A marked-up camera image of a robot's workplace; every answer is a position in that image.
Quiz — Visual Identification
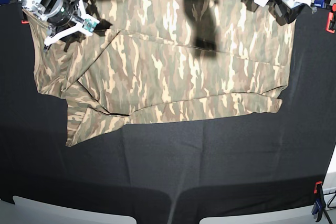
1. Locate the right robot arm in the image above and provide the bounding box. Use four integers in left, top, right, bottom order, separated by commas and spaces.
17, 0, 100, 51

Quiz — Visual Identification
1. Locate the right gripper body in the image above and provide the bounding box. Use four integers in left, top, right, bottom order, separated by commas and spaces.
44, 0, 100, 51

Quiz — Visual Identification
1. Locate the red clamp right edge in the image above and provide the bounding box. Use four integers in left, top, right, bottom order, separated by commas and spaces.
325, 3, 336, 34

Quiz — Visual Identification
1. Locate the black table cloth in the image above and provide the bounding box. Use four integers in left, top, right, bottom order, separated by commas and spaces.
1, 4, 335, 223

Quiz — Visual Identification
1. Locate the camouflage t-shirt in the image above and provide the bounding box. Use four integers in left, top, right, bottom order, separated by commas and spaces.
27, 0, 295, 147

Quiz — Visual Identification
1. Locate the orange black clamp bottom right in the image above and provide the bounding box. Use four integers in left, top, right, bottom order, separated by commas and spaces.
312, 181, 326, 222

